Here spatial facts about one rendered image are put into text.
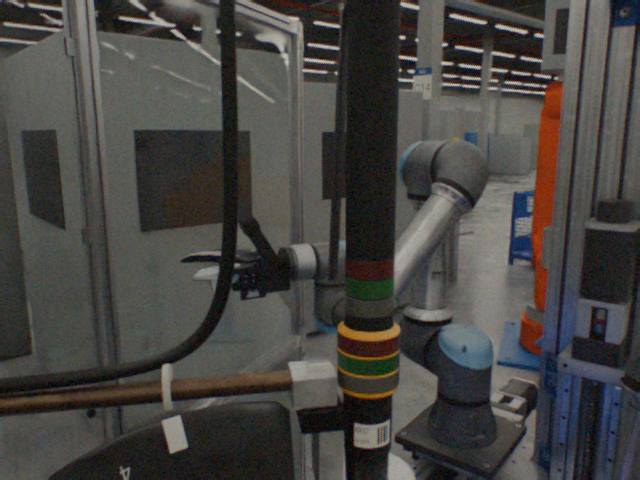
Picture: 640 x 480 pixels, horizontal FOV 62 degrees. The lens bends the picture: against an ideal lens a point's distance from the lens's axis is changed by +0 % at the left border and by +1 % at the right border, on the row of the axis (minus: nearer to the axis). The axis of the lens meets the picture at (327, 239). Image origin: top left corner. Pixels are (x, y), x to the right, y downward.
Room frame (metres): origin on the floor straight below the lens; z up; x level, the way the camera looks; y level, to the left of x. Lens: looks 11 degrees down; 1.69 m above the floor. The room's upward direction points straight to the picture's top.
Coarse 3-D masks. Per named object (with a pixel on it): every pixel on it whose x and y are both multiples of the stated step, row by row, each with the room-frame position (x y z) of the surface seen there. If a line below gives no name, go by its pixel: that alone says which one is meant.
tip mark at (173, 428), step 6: (162, 420) 0.47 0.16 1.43; (168, 420) 0.47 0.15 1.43; (174, 420) 0.47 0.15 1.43; (180, 420) 0.47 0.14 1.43; (168, 426) 0.46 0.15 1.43; (174, 426) 0.46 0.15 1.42; (180, 426) 0.47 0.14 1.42; (168, 432) 0.46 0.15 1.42; (174, 432) 0.46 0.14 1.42; (180, 432) 0.46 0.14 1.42; (168, 438) 0.45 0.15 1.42; (174, 438) 0.46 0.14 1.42; (180, 438) 0.46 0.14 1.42; (168, 444) 0.45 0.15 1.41; (174, 444) 0.45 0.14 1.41; (180, 444) 0.45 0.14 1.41; (186, 444) 0.45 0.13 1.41; (174, 450) 0.45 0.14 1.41
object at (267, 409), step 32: (192, 416) 0.48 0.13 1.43; (224, 416) 0.48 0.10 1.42; (256, 416) 0.49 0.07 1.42; (288, 416) 0.51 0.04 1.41; (96, 448) 0.44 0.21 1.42; (128, 448) 0.44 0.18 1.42; (160, 448) 0.45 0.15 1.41; (192, 448) 0.45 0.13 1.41; (224, 448) 0.46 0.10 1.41; (256, 448) 0.47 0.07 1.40; (288, 448) 0.47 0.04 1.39
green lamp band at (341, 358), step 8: (344, 360) 0.34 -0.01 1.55; (352, 360) 0.33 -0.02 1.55; (360, 360) 0.33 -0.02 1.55; (368, 360) 0.33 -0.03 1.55; (376, 360) 0.33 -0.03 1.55; (384, 360) 0.33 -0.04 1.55; (392, 360) 0.33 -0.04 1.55; (344, 368) 0.34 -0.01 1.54; (352, 368) 0.33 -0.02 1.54; (360, 368) 0.33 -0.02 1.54; (368, 368) 0.33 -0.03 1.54; (376, 368) 0.33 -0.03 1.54; (384, 368) 0.33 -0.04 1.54; (392, 368) 0.33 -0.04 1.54
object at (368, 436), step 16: (352, 400) 0.34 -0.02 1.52; (368, 400) 0.33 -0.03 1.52; (384, 400) 0.34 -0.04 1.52; (352, 416) 0.34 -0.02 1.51; (368, 416) 0.33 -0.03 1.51; (384, 416) 0.34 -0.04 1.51; (352, 432) 0.34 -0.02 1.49; (368, 432) 0.33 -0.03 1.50; (384, 432) 0.34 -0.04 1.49; (352, 448) 0.34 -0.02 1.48; (368, 448) 0.33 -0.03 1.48; (384, 448) 0.34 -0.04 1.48; (352, 464) 0.34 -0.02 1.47; (368, 464) 0.33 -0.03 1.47; (384, 464) 0.34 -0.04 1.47
